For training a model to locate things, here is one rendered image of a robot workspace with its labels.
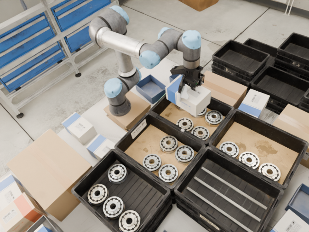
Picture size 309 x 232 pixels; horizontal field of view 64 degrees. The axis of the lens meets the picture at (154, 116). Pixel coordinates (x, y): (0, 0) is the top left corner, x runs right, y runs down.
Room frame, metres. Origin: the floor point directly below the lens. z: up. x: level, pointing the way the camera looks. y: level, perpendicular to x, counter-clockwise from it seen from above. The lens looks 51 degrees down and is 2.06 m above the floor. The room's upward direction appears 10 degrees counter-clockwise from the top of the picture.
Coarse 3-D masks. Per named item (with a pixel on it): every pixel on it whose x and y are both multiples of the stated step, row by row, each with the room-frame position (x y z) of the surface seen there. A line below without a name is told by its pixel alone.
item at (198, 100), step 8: (176, 80) 0.94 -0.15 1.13; (168, 88) 0.89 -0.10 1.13; (176, 88) 0.88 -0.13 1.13; (200, 88) 0.85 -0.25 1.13; (168, 96) 0.89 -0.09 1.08; (176, 96) 0.85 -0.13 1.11; (192, 96) 0.81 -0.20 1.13; (200, 96) 0.80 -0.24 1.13; (208, 96) 0.81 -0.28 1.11; (176, 104) 0.85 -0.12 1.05; (184, 104) 0.81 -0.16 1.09; (192, 104) 0.77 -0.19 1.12; (200, 104) 0.77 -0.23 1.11; (192, 112) 0.77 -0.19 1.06
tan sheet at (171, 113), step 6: (168, 108) 1.02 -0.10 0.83; (174, 108) 1.01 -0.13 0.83; (162, 114) 0.98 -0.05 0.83; (168, 114) 0.97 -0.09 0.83; (174, 114) 0.96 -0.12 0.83; (180, 114) 0.95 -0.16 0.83; (186, 114) 0.94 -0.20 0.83; (174, 120) 0.91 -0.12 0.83; (192, 120) 0.89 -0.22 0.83; (198, 120) 0.88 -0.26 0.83; (204, 120) 0.87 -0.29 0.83; (204, 126) 0.83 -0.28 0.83; (210, 132) 0.78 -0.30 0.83
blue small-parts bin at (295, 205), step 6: (300, 186) 0.41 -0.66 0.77; (306, 186) 0.40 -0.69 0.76; (300, 192) 0.40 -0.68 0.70; (306, 192) 0.39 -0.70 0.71; (294, 198) 0.37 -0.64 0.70; (300, 198) 0.37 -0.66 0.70; (306, 198) 0.36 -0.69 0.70; (288, 204) 0.33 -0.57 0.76; (294, 204) 0.34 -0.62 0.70; (300, 204) 0.34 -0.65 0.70; (306, 204) 0.33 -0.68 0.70; (294, 210) 0.30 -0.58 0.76; (300, 210) 0.31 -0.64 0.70; (306, 210) 0.31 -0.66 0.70; (300, 216) 0.28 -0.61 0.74; (306, 216) 0.27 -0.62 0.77; (306, 222) 0.25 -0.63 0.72
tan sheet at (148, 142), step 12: (144, 132) 0.87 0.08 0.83; (156, 132) 0.85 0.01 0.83; (132, 144) 0.80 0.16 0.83; (144, 144) 0.78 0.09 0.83; (156, 144) 0.77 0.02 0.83; (168, 144) 0.75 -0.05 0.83; (180, 144) 0.74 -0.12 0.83; (132, 156) 0.72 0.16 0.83; (144, 156) 0.70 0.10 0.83; (168, 156) 0.68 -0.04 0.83; (180, 168) 0.59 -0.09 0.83
